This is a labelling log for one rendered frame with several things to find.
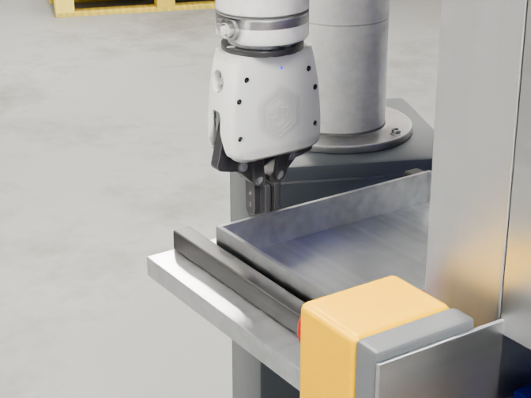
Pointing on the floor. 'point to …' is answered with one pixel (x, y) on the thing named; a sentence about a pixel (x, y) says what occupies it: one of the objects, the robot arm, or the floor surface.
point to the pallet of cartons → (65, 9)
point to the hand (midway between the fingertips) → (262, 198)
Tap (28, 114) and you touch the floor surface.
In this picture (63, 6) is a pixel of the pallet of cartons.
